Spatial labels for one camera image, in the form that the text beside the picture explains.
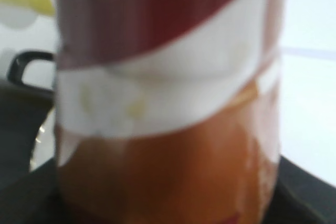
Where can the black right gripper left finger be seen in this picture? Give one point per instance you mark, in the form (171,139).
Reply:
(35,198)

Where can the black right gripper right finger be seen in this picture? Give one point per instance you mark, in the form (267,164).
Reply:
(300,197)

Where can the Nescafe coffee bottle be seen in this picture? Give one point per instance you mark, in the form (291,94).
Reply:
(167,110)

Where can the black mug white interior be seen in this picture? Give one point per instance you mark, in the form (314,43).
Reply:
(24,108)

